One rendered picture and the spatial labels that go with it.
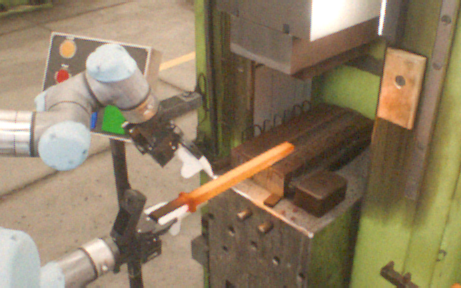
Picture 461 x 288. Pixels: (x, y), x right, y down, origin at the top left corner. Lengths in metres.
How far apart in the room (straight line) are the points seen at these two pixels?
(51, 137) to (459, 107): 0.81
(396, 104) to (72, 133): 0.71
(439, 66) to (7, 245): 0.88
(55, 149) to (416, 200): 0.84
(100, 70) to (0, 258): 0.36
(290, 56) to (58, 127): 0.57
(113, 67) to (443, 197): 0.79
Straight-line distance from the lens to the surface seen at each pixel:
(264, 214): 1.42
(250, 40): 1.32
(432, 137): 1.27
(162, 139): 1.11
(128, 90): 1.01
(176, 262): 2.60
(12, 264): 0.82
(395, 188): 1.38
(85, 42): 1.72
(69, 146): 0.89
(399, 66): 1.22
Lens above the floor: 1.78
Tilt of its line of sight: 30 degrees down
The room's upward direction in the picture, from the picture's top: 3 degrees clockwise
